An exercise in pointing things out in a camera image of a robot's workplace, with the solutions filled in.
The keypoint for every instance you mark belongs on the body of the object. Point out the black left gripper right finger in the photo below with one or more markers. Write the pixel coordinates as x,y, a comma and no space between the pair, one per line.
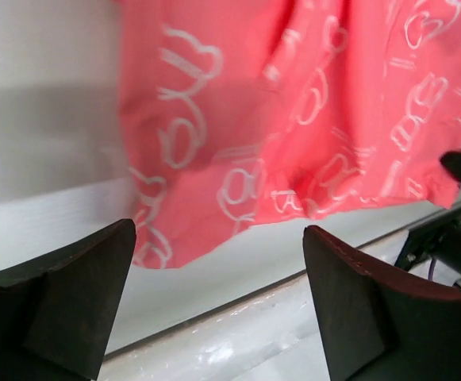
378,322

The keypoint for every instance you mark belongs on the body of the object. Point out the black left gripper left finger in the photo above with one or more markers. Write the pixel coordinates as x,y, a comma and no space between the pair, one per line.
57,310

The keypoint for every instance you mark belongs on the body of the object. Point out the pink jacket with white lining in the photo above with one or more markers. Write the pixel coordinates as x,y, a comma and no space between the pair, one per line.
243,113

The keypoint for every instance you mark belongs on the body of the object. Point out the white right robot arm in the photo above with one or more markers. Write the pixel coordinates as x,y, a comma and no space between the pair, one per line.
439,238

